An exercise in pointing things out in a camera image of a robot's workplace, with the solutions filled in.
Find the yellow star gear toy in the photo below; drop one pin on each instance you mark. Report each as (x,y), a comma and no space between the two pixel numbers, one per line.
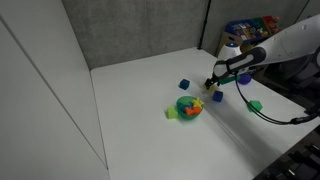
(198,103)

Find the pale yellow toy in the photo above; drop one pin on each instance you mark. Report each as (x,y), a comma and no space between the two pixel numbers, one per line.
(210,89)

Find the black vertical pole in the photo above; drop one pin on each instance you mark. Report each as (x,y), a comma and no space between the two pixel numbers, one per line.
(204,25)

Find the teal gear toy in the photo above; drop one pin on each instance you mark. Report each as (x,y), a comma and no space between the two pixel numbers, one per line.
(181,106)

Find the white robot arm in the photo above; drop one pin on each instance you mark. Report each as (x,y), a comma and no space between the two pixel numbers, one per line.
(293,43)

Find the green bowl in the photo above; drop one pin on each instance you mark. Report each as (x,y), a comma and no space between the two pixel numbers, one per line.
(188,116)

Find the light green cube toy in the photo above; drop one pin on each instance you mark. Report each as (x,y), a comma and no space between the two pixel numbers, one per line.
(172,112)

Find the white round speaker device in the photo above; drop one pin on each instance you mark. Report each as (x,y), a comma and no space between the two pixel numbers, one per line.
(229,51)

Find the blue cube toy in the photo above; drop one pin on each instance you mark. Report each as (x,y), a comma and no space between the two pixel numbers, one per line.
(184,83)
(217,96)

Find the black metal frame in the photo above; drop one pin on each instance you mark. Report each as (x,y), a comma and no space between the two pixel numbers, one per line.
(300,160)

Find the purple ridged disc toy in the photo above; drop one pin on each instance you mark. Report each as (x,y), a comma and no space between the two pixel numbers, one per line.
(245,79)

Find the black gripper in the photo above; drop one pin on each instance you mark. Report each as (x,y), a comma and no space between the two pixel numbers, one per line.
(224,69)

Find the orange toy figure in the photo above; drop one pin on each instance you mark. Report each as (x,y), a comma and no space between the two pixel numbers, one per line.
(192,111)

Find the colourful toy box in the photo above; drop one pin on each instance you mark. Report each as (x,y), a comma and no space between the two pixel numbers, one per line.
(253,29)

